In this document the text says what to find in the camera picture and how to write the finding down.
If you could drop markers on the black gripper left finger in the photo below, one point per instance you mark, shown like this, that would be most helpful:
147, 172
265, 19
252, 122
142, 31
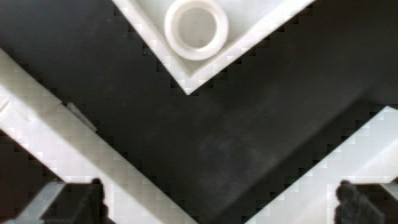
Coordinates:
67, 204

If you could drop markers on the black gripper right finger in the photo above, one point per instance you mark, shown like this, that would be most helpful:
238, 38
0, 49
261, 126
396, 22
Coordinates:
368, 203

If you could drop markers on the white square tabletop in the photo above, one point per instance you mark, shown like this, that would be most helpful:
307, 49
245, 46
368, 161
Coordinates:
203, 31

